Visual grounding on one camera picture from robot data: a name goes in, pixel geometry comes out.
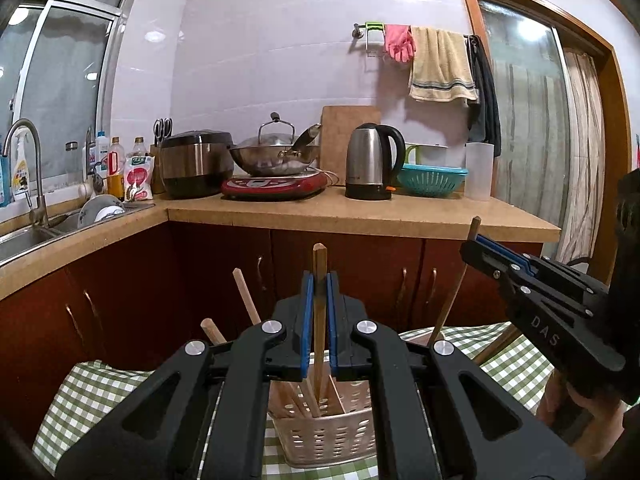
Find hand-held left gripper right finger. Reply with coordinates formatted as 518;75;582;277
326;271;586;480

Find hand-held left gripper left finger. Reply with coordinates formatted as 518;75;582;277
55;270;316;480

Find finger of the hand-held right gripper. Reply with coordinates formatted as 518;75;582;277
475;234;608;302
460;241;596;318

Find tan wooden chopstick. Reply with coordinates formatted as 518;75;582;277
311;242;330;418
200;317;227;347
472;325;522;366
426;216;483;348
231;268;263;326
296;385;321;418

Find pink perforated utensil holder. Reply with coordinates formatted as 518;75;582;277
265;327;446;470

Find person's right hand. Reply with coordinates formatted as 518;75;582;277
537;367;628;466

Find translucent plastic container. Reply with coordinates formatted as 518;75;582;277
464;141;496;202

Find teal plastic colander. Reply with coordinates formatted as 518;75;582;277
396;162;470;197

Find tan kitchen countertop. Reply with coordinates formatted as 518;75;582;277
0;192;562;301

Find striped curtain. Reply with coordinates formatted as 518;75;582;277
555;50;608;266

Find frosted glass sliding door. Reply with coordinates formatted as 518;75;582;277
477;0;576;261

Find red induction cooker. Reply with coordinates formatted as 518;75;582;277
221;169;327;202

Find dark hanging cloth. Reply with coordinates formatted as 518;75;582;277
466;35;502;158

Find steel electric kettle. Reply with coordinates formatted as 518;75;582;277
344;122;407;201

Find steel wok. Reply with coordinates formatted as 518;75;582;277
229;124;323;177

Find steel wok lid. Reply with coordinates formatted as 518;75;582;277
257;112;296;147

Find wooden cutting board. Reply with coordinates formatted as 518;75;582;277
320;105;382;173

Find beige striped towel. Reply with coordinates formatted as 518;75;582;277
408;26;479;103

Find dark rice cooker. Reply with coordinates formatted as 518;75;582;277
159;130;236;200

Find wooden block with scissors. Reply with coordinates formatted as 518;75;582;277
150;117;175;195

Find red and white pouch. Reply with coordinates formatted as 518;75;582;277
124;155;156;202

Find pink rubber glove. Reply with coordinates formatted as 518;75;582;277
383;24;417;63

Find dishes in sink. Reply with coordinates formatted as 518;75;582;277
75;194;126;226

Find yellow cooking oil bottle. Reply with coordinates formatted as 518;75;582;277
106;136;127;201

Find green checked tablecloth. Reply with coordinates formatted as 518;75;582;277
32;322;556;480

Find green plastic hook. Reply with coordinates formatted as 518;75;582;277
365;21;385;58

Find white plastic bottle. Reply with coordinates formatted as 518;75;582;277
95;131;111;171

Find small steel faucet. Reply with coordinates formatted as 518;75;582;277
82;126;103;196

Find steel kitchen sink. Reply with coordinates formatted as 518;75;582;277
0;200;156;266

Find tall steel faucet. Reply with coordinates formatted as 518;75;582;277
1;119;50;228

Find white spray bottle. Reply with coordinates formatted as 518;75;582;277
11;127;32;202

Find sliding window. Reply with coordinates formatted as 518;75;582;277
0;0;136;181

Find white mug green handle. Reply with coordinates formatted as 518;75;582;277
404;142;449;166

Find metal towel rail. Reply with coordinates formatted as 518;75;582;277
351;21;481;41

